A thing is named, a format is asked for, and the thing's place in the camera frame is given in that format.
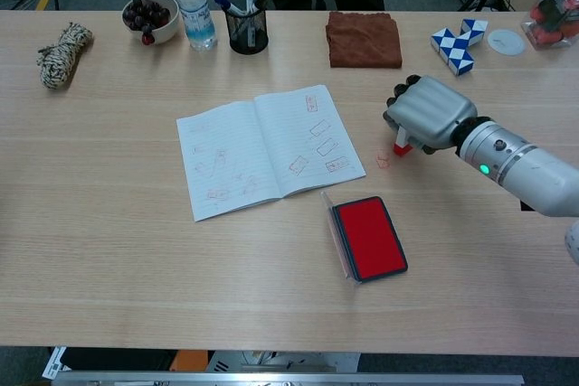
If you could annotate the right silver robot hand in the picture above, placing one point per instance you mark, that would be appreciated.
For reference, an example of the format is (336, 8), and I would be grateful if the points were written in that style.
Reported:
(429, 110)

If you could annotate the red and white stamp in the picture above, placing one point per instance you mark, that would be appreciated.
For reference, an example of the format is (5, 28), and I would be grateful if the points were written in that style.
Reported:
(400, 147)

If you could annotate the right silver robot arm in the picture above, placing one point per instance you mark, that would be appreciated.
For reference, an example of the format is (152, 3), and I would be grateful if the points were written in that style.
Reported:
(529, 169)

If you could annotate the open lined notebook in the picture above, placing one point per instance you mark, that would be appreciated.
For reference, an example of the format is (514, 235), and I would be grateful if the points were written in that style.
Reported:
(226, 155)

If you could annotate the blue white snake puzzle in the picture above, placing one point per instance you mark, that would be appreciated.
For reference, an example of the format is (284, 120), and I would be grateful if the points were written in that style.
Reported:
(457, 49)

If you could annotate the folded brown cloth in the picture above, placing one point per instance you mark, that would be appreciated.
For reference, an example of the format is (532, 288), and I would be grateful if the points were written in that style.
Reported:
(364, 40)

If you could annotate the round clear plastic lid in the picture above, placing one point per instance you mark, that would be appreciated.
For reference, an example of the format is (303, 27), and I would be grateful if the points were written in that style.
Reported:
(506, 42)

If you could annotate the red ink pad case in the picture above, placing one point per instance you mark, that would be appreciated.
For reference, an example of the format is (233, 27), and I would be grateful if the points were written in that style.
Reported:
(371, 237)

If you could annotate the clear box with red items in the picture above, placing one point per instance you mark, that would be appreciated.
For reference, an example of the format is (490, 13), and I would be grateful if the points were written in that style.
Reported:
(549, 20)

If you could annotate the black mesh pen holder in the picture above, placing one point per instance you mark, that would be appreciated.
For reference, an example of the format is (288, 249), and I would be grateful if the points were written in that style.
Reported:
(249, 33)

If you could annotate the blue capped marker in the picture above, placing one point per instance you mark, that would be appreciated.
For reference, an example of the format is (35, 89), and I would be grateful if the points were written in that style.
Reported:
(228, 5)

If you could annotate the clear water bottle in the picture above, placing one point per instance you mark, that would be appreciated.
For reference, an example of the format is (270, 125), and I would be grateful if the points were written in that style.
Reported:
(196, 15)

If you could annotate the white equipment panel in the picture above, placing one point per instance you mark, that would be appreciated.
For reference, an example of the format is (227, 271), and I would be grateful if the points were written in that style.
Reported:
(316, 361)

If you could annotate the white bowl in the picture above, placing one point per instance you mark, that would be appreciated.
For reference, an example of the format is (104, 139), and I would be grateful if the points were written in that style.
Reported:
(165, 29)

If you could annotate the dark red cherries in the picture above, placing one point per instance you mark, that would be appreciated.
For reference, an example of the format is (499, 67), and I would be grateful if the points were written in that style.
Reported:
(145, 13)

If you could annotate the orange object under table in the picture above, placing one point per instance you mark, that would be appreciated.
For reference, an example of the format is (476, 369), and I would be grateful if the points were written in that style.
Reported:
(190, 361)

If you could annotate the white paper label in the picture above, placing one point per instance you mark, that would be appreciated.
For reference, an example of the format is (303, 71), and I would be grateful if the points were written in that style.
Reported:
(54, 363)

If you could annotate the silver metal rail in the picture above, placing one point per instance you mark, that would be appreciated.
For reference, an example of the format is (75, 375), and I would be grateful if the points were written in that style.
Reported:
(289, 379)

